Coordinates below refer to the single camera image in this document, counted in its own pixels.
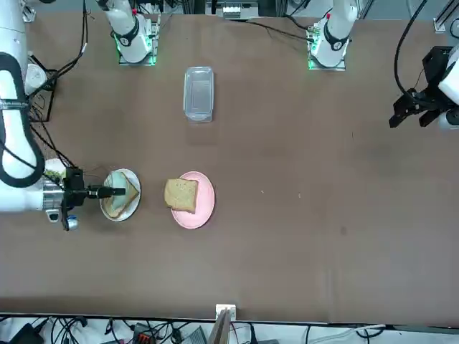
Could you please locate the clear plastic container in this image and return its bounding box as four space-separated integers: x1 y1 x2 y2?
183 66 216 125

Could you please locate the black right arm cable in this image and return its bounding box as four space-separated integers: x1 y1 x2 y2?
0 0 90 180

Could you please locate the brown bread slice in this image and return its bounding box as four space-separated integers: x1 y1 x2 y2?
164 178 199 215
103 171 141 219

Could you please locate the black cable on table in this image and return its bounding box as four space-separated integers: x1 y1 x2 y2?
246 19 312 40

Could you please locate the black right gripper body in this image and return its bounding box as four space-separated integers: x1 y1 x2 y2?
60 168 89 231

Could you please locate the grey power strip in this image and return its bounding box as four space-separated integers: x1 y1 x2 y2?
222 2 242 19

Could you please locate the white cable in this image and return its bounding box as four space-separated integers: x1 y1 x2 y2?
311 323 387 341

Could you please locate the black box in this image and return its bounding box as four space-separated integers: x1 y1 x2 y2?
6 322 41 344

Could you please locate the aluminium frame profile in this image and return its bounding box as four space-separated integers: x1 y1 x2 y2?
432 6 459 34

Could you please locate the pink round plate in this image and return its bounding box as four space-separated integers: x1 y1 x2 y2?
170 171 216 229

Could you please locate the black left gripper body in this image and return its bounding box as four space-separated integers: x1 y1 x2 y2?
422 46 453 95

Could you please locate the aluminium camera post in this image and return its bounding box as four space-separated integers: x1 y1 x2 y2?
207 303 238 344

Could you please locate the orange black device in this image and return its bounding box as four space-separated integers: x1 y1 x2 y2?
132 322 152 344

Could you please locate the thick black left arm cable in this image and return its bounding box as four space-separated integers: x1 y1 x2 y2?
393 0 430 96

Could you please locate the white round plate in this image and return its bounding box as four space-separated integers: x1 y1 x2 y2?
99 168 141 222
43 158 67 180

